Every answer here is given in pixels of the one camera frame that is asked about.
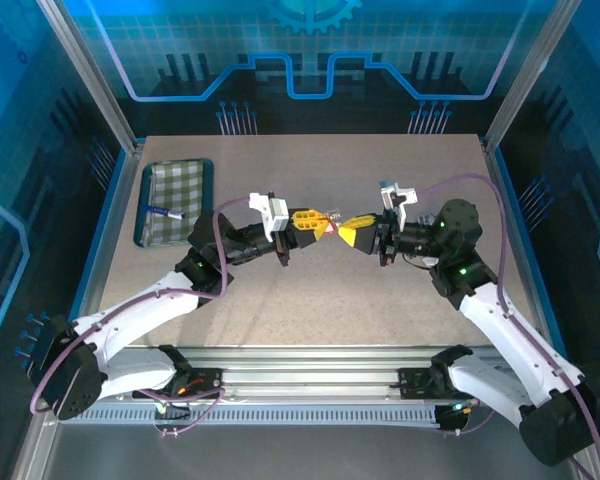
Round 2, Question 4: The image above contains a teal plastic tray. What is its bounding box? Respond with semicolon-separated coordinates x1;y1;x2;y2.
132;158;216;249

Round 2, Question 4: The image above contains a blue and white marker pen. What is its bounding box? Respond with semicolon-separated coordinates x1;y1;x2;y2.
140;203;186;221

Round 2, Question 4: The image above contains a slotted grey cable duct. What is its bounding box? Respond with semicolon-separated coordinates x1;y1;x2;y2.
62;403;464;427

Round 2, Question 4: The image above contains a green checkered cloth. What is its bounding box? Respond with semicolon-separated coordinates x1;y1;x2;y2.
142;160;205;245

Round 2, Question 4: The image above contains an aluminium frame post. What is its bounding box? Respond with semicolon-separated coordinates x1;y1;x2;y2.
482;0;584;151
37;0;144;151

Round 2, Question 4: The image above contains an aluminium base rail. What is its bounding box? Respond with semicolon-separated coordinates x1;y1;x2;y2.
99;343;506;405

